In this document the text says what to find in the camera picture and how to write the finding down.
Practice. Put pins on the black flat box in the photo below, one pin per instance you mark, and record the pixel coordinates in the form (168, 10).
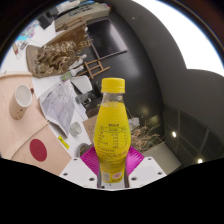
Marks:
(45, 20)

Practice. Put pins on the yellow drink bottle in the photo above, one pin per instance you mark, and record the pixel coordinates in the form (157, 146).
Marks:
(111, 133)

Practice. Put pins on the white cabinet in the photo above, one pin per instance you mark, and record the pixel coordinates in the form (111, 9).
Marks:
(83, 15)

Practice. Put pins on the dried plant in grey pot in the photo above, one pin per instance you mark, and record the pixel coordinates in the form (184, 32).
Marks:
(145, 136)

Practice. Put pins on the wooden easel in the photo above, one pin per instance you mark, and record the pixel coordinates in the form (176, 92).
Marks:
(95, 68)

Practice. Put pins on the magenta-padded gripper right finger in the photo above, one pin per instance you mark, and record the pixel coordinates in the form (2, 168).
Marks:
(136, 156)

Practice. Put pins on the long ceiling light strip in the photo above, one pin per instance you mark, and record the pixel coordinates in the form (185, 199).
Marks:
(186, 36)

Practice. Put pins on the white plastic chair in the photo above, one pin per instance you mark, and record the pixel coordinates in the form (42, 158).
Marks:
(81, 83)

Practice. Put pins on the colourful painted pad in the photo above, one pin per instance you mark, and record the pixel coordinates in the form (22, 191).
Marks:
(21, 41)

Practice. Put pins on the small yellow marker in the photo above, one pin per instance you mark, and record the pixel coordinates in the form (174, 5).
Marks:
(63, 142)

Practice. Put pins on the beige cup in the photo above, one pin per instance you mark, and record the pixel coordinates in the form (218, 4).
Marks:
(20, 103)

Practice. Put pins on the white green spray bottle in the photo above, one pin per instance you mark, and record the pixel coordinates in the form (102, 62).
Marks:
(71, 73)

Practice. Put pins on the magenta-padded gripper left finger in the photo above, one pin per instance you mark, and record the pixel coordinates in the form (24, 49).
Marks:
(88, 158)

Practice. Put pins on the flat round red coaster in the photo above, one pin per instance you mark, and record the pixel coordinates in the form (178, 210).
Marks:
(38, 150)

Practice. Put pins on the black wall screen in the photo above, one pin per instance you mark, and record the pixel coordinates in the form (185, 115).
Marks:
(106, 38)

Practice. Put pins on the round ceiling spotlight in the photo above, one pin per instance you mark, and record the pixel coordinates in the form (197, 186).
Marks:
(200, 160)
(174, 134)

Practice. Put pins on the grey printed newspaper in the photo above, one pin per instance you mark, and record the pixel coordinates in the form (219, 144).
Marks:
(56, 103)

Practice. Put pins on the small white figurine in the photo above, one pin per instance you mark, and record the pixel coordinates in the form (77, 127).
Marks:
(80, 61)

